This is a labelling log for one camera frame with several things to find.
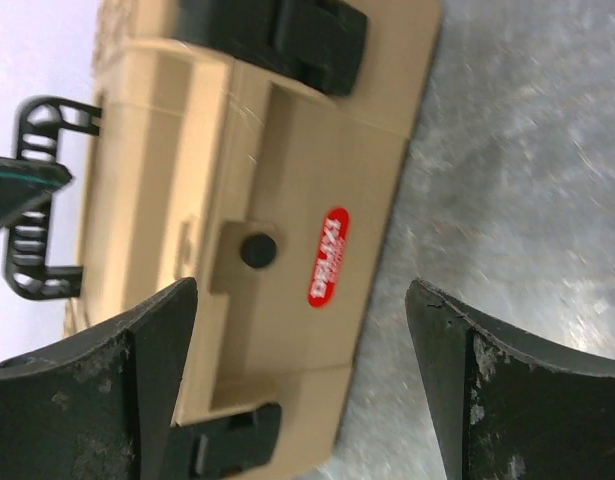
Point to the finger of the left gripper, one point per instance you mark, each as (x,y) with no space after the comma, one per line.
(25,184)

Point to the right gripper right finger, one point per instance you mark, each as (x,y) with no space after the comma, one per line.
(506,403)

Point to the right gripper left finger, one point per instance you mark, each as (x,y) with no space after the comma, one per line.
(98,404)

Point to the tan plastic tool box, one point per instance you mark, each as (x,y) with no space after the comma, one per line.
(255,147)

